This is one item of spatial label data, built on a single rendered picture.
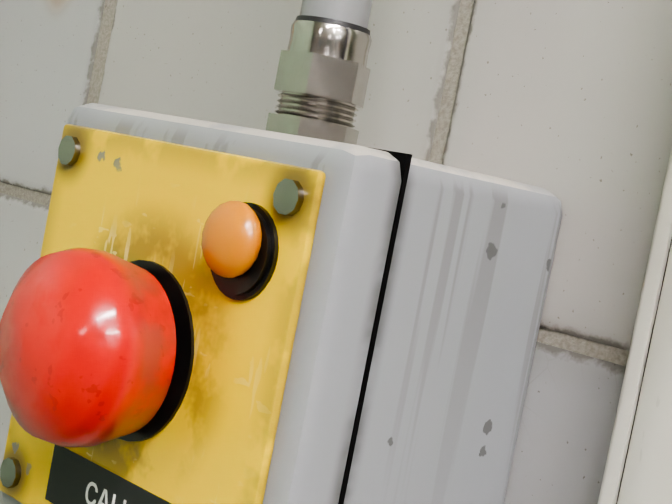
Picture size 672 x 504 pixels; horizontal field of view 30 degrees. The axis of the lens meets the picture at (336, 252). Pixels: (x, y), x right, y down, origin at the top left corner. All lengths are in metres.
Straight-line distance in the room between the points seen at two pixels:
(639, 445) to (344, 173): 0.08
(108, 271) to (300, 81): 0.07
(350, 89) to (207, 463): 0.09
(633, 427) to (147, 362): 0.09
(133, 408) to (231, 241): 0.04
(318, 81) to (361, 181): 0.05
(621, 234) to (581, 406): 0.04
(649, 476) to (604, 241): 0.06
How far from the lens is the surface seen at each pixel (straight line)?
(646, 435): 0.25
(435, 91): 0.31
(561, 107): 0.29
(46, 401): 0.25
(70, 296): 0.24
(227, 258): 0.24
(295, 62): 0.28
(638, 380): 0.25
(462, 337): 0.26
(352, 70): 0.28
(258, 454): 0.24
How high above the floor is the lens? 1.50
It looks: 3 degrees down
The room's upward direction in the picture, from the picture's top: 11 degrees clockwise
